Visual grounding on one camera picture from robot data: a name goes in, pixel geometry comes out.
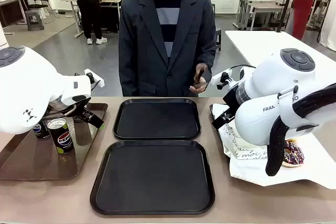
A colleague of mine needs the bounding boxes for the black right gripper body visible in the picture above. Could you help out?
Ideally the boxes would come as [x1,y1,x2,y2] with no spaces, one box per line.
[222,83,239,114]

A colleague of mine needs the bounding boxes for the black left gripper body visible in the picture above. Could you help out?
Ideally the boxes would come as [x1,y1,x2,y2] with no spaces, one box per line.
[46,97,92,120]

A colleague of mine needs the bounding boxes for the black Pepsi can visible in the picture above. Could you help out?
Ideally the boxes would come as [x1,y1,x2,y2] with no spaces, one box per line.
[47,118,75,155]
[31,121,51,141]

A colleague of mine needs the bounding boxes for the dark serving tongs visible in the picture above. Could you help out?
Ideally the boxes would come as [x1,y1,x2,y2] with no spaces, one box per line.
[193,63,209,89]

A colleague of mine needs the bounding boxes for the person's left forearm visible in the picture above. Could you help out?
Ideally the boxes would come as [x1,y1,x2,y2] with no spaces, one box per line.
[201,48,217,78]

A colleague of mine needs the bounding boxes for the person's right forearm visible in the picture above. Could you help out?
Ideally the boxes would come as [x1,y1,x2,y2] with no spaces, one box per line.
[119,50,139,97]

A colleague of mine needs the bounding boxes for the person's left hand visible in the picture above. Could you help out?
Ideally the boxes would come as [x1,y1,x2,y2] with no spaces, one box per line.
[189,66,212,93]

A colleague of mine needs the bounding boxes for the black tray under paper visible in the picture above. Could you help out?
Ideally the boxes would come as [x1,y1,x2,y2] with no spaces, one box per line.
[209,103,316,183]

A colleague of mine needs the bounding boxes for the white paper sheet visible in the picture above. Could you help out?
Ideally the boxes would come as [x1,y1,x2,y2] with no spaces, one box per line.
[212,103,336,189]

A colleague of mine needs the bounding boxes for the black plastic tray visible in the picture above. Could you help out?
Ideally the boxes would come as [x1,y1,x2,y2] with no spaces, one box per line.
[112,98,202,141]
[90,140,216,216]

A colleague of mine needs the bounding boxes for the white table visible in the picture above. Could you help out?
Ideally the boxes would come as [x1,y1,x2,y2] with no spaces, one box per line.
[225,29,336,87]

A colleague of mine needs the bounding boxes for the brown plastic tray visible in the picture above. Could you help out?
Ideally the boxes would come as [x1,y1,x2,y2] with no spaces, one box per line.
[0,102,109,182]

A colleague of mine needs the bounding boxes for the chocolate sprinkled donut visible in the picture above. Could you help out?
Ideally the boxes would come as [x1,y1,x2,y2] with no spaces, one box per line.
[281,138,306,168]

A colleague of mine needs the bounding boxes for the person in dark blazer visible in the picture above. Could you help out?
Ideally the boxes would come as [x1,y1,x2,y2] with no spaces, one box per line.
[118,0,217,98]

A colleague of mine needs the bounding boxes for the grey step stool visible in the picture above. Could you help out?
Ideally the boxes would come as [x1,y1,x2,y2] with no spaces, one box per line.
[26,8,46,31]

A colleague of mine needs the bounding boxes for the white lab desk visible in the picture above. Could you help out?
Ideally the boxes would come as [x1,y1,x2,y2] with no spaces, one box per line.
[235,0,292,31]

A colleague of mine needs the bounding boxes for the person in grey hoodie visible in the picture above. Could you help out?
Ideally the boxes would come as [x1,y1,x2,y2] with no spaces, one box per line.
[67,0,108,45]

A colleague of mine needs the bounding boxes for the person in red clothes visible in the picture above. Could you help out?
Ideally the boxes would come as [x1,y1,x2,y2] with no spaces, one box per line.
[291,0,318,40]

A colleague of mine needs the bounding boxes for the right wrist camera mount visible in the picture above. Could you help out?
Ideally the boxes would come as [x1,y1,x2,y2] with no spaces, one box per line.
[211,69,232,90]

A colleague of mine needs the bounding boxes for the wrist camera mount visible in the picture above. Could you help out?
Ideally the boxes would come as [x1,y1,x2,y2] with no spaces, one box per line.
[211,69,232,90]
[83,69,105,89]

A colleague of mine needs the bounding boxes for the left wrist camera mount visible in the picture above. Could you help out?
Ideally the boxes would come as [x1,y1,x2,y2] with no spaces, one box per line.
[83,69,105,89]

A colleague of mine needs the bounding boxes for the black braided cable sleeve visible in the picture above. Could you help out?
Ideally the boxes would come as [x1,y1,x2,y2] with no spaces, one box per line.
[265,83,336,177]

